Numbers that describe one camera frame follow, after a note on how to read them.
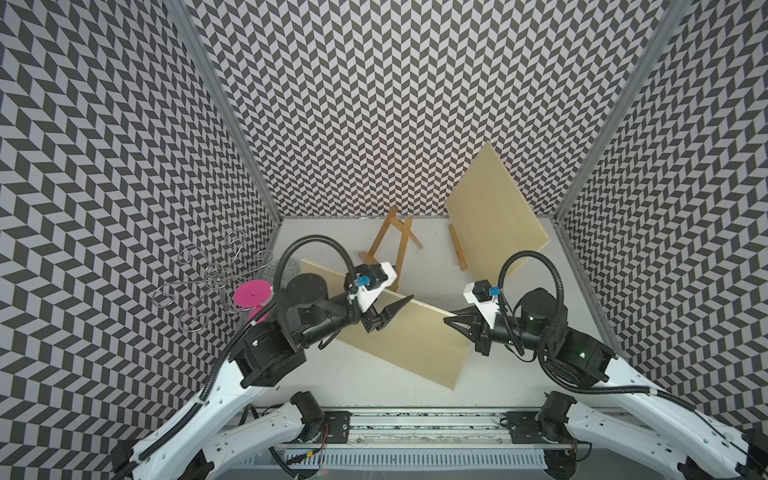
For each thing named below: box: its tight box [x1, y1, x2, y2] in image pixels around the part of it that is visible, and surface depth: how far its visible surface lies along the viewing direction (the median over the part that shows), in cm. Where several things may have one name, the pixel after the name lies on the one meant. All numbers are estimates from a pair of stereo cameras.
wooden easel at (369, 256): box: [359, 205, 423, 292], surface depth 93 cm
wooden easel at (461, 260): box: [449, 224, 468, 271], surface depth 104 cm
